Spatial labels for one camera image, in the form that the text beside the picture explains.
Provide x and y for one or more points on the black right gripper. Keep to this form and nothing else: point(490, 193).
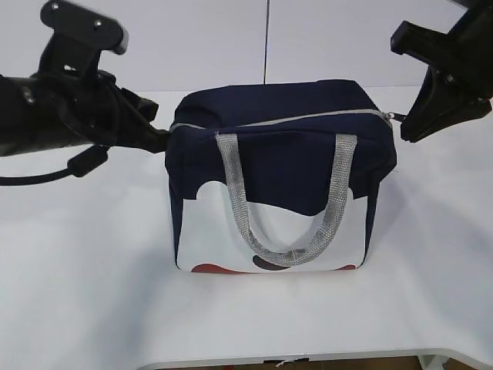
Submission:
point(466, 53)

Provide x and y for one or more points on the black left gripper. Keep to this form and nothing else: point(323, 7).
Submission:
point(99, 112)

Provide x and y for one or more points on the navy blue lunch bag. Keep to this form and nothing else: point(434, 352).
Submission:
point(276, 178)

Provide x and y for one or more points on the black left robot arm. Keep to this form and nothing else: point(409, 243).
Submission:
point(46, 112)

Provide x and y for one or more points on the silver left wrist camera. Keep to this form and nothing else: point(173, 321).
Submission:
point(85, 25)

